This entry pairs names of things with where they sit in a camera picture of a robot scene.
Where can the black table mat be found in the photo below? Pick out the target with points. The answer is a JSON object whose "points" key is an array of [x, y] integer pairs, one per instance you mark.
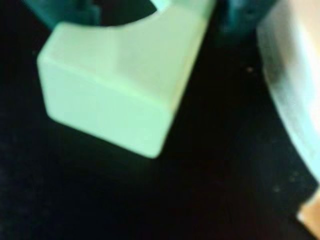
{"points": [[212, 162]]}

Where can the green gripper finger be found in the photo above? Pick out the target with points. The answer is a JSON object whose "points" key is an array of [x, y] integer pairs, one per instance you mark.
{"points": [[62, 11]]}

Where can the light green U shape block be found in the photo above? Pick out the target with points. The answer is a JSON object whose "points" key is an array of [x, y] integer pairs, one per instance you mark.
{"points": [[107, 87]]}

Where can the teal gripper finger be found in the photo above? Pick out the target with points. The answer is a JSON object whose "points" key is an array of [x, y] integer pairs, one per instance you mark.
{"points": [[240, 15]]}

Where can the white round bucket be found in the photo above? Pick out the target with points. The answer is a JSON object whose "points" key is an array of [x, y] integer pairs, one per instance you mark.
{"points": [[292, 75]]}

